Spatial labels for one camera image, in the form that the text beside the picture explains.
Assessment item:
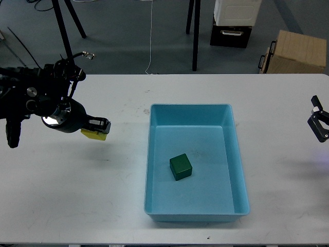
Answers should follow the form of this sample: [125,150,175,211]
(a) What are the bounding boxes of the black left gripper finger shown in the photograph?
[86,115,111,134]

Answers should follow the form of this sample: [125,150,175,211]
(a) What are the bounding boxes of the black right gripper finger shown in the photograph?
[307,95,328,143]

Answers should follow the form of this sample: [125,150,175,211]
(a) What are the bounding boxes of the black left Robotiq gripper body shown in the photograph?
[42,99,88,133]

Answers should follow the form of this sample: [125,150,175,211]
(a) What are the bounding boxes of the yellow cube block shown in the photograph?
[80,129,107,141]

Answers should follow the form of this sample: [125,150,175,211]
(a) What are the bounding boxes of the green cube block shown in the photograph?
[169,153,193,181]

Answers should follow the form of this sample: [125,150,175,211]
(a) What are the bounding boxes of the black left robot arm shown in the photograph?
[1,51,111,148]

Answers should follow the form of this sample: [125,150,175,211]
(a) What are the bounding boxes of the black drawer box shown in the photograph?
[210,22,252,48]

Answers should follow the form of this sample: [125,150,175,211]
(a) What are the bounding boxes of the white plastic box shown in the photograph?
[214,0,262,27]

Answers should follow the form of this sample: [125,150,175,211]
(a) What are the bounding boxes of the black tripod left legs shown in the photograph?
[50,0,87,62]

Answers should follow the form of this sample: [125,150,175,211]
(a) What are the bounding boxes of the black tripod legs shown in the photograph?
[50,0,87,62]
[186,0,201,72]

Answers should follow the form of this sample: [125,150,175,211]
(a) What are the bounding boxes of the light blue plastic bin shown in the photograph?
[144,104,250,222]

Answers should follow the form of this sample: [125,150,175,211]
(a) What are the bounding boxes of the black tripod right legs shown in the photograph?
[186,0,201,72]

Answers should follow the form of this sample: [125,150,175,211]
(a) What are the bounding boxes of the black cable on floor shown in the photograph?
[25,0,56,12]

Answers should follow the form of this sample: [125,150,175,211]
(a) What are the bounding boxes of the white hanging cord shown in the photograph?
[140,0,155,76]

